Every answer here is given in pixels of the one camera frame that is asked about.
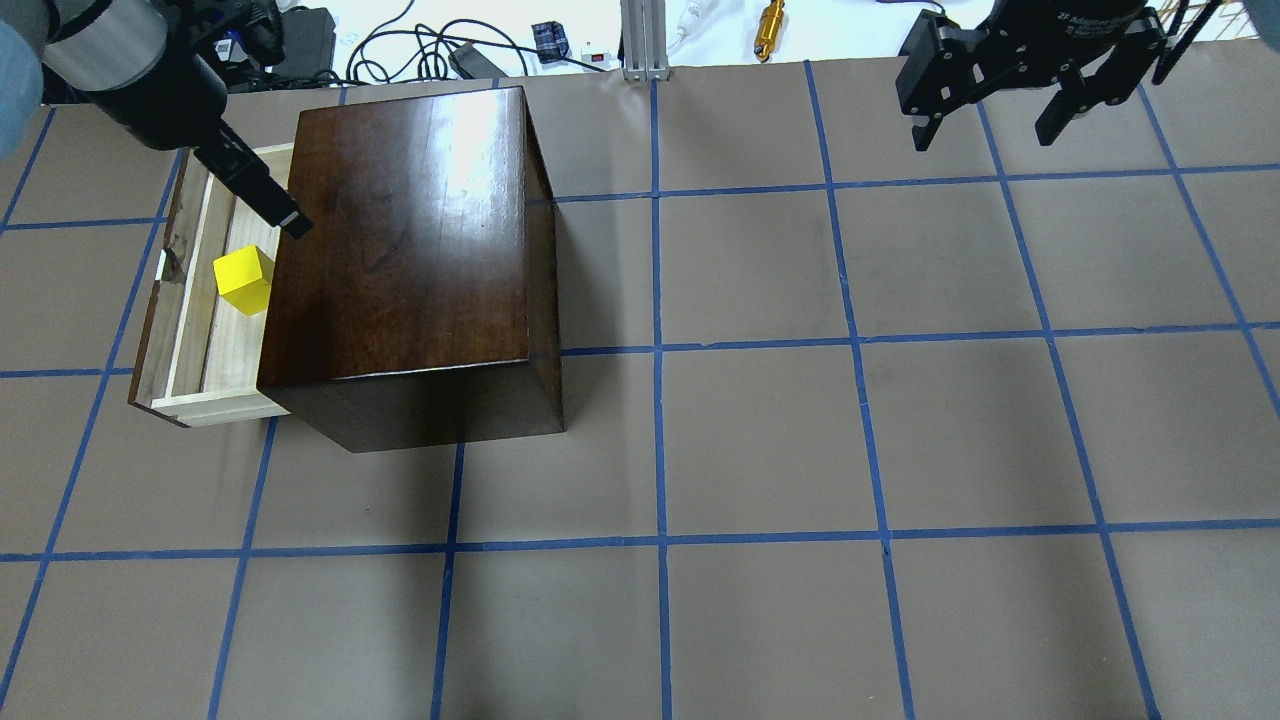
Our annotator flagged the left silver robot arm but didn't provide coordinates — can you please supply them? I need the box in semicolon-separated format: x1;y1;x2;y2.
1;1;312;240

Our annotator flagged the white power switch plug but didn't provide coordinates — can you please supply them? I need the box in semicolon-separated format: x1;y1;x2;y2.
579;42;614;70

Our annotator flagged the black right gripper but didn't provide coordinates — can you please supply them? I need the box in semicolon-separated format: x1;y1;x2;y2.
895;1;1171;152

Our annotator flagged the dark blue small device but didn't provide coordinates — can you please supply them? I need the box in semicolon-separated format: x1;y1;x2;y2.
531;20;570;65

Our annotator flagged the yellow block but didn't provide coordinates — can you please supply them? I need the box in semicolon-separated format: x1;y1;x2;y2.
212;245;274;316

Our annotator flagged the light wood drawer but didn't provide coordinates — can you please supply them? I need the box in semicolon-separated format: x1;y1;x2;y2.
128;155;287;427

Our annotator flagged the brass cylinder tool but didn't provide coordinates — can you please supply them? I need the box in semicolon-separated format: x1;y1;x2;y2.
751;0;785;64

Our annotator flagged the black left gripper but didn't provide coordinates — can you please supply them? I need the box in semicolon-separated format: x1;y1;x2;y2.
95;1;314;240

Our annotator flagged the aluminium frame post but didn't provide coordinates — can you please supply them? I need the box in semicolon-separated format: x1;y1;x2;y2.
620;0;669;82

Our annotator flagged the dark wooden drawer cabinet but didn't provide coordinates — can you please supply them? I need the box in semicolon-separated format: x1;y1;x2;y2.
256;86;566;454

